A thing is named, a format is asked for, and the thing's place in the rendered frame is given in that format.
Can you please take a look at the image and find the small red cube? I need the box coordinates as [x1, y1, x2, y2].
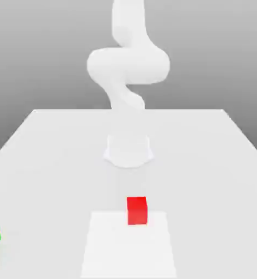
[126, 196, 148, 226]

